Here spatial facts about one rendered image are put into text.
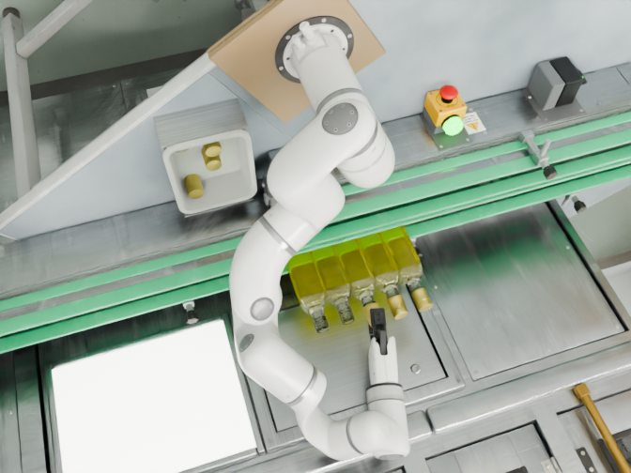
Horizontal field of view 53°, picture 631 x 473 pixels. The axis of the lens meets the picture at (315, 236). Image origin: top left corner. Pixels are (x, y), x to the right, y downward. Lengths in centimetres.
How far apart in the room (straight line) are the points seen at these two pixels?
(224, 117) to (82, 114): 84
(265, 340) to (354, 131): 39
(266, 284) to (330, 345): 51
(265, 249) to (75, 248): 59
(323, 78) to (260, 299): 40
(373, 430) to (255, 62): 71
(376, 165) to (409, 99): 49
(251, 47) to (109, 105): 92
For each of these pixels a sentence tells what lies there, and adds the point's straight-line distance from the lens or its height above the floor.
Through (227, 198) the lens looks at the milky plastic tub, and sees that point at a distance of 140.
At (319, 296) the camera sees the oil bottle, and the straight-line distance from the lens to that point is 138.
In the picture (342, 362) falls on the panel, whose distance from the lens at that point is 148.
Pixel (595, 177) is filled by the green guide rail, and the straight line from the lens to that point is 178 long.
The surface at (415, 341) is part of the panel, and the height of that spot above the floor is 118.
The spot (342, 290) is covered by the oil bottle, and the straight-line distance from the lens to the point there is 138.
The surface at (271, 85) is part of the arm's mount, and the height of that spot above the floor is 77.
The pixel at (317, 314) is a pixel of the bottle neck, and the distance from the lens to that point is 138.
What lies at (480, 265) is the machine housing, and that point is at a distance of 169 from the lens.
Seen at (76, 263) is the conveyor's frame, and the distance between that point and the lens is 147.
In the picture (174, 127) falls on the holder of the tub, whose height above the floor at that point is 79.
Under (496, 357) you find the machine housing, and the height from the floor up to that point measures 127.
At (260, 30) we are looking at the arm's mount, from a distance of 117.
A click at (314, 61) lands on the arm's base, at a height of 84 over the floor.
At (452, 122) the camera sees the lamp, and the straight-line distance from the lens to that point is 145.
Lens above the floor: 165
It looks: 30 degrees down
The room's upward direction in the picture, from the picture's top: 159 degrees clockwise
